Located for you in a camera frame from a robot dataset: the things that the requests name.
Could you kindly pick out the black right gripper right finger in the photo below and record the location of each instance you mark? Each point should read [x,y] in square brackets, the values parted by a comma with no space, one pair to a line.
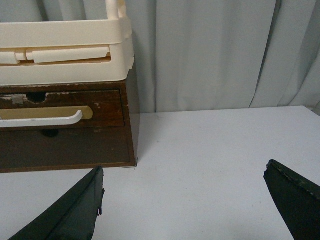
[297,200]

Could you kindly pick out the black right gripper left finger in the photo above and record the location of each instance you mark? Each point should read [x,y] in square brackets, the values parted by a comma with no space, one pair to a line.
[71,217]

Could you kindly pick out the white drawer handle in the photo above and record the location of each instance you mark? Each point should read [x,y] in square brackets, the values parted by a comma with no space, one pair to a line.
[42,122]

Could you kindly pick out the brown wooden drawer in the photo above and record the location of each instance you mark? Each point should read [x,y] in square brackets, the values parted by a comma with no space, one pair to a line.
[100,108]

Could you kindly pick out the dark brown wooden drawer cabinet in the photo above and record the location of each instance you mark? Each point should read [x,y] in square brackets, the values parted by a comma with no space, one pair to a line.
[47,148]

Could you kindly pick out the cream plastic basket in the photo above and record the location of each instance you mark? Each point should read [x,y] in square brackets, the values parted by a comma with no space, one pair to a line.
[64,41]

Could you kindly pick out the grey curtain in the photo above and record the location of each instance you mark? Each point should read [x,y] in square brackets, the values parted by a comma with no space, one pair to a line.
[226,54]

